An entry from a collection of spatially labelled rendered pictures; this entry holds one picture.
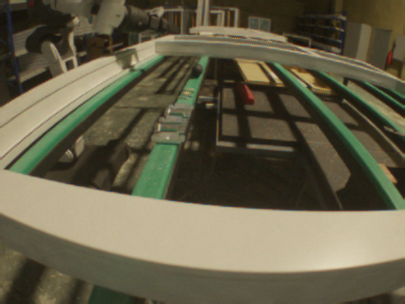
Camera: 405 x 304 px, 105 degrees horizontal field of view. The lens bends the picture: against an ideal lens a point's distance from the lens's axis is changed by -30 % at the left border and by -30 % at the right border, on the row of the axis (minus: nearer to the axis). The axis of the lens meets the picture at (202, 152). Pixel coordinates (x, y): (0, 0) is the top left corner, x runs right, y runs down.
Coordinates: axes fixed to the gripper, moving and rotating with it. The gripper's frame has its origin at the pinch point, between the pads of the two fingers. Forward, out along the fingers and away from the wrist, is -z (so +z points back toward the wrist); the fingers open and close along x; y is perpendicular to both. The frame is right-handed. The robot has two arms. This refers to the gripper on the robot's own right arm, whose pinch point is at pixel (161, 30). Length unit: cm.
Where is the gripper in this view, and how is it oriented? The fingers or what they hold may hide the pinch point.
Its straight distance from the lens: 85.0
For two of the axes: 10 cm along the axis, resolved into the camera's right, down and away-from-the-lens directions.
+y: -1.3, 9.6, 2.6
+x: -8.2, -2.5, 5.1
